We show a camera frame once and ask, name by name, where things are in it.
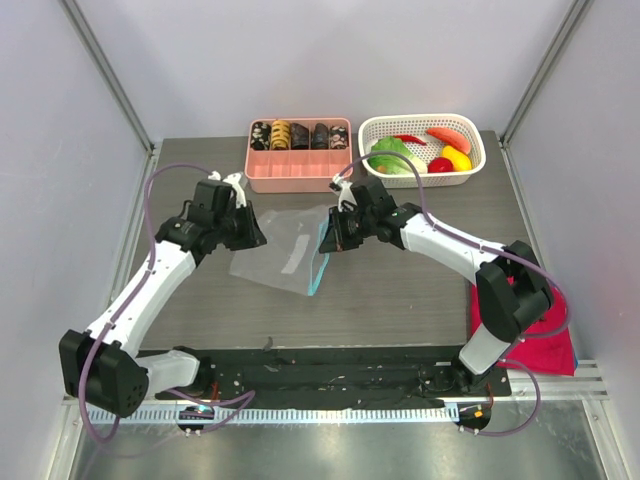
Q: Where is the dark brown roll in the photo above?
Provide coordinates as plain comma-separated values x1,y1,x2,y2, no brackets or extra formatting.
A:
290,122,310,150

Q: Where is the pink divided tray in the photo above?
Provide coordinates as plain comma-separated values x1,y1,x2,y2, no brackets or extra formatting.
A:
244,117,352,193

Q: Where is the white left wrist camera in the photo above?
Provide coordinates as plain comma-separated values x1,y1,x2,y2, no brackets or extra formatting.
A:
208,171,248,209

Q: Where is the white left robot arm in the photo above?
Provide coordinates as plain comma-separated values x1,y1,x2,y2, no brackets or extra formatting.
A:
59,173,266,418

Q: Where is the clear zip top bag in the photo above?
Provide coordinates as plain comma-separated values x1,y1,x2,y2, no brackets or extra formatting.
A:
229,205,330,297

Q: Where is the green toy lettuce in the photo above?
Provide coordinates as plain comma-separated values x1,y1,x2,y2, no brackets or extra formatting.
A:
368,136,427,175

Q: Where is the white slotted cable duct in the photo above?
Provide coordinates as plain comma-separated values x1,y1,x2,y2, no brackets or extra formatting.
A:
84,404,460,426

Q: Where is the black floral sushi roll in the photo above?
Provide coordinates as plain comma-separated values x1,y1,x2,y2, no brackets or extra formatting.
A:
250,121,272,151

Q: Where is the black pink roll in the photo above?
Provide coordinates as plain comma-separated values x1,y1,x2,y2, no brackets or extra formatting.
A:
329,125,349,150

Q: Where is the toy watermelon slice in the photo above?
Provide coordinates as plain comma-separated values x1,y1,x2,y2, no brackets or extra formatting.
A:
426,127,472,155

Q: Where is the yellow toy mango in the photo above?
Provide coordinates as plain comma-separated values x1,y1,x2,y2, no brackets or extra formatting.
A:
441,145,473,172

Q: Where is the black blue roll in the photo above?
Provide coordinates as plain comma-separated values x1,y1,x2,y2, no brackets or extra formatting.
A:
311,122,329,150

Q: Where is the red toy tomato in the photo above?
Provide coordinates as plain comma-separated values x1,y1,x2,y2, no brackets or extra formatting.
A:
428,157,454,174

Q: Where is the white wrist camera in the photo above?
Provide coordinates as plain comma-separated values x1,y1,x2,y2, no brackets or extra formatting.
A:
208,171,248,209
329,174,357,212

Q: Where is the yellow striped roll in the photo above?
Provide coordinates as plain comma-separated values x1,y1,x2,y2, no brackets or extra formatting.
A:
270,119,291,150

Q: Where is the red toy chili pepper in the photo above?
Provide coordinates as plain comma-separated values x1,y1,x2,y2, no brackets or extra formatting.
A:
394,135,427,146

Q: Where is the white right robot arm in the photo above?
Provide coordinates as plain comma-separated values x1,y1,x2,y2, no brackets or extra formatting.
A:
319,175,554,395

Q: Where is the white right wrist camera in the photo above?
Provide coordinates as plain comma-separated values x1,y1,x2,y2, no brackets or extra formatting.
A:
329,174,357,212

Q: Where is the red folded cloth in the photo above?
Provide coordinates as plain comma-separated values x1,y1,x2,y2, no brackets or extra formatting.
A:
469,249,577,377

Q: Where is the white perforated basket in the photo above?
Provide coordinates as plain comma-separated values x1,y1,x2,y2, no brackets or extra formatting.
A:
358,113,486,187

